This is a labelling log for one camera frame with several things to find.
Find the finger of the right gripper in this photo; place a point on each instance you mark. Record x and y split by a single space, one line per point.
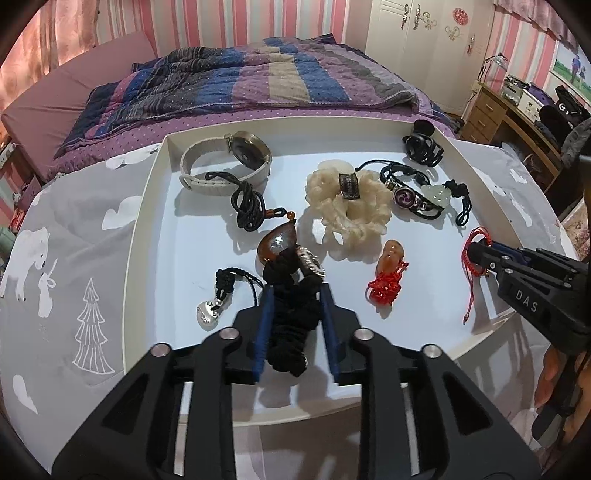
479 261
507 255

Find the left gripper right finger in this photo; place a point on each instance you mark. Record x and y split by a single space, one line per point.
422 416

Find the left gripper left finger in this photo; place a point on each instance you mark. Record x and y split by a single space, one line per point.
132 433

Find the black hair clip tie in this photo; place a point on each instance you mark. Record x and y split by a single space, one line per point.
420 145

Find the cream scrunchie with charm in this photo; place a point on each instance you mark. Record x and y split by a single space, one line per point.
354 205

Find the black scrunchie with bell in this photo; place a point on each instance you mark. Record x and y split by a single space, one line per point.
296 277

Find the white strap wristwatch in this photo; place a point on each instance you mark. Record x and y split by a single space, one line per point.
216 166

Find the right hand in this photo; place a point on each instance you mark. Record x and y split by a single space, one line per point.
552 366

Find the white shallow tray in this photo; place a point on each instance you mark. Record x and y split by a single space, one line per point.
181 238

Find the wooden desk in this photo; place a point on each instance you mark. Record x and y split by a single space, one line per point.
493 120

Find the grey cartoon print blanket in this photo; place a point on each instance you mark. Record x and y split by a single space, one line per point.
90 216

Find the desk lamp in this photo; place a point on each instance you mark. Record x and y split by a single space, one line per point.
499 60

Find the white wardrobe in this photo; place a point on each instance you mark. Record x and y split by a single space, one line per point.
437 46

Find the mauve mattress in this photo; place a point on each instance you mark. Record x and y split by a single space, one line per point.
40 119

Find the striped purple blue quilt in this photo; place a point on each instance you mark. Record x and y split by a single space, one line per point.
279 72

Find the framed picture on wall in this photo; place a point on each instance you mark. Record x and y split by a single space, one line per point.
572 67

